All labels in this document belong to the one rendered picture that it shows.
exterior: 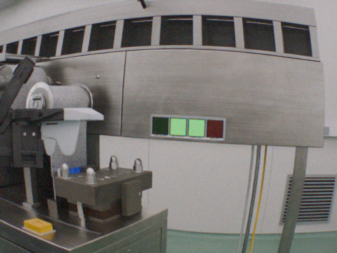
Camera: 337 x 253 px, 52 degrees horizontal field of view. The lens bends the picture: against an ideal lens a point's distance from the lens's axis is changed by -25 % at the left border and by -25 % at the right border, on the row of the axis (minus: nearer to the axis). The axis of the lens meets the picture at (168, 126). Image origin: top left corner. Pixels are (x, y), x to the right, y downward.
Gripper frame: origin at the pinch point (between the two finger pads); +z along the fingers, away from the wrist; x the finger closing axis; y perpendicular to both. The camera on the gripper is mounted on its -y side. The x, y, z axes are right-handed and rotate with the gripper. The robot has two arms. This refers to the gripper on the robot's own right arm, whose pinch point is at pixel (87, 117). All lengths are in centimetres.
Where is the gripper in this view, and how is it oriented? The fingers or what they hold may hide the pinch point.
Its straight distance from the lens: 60.0
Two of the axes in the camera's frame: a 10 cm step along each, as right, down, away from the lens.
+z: 8.7, 0.1, 5.0
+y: 0.3, 10.0, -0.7
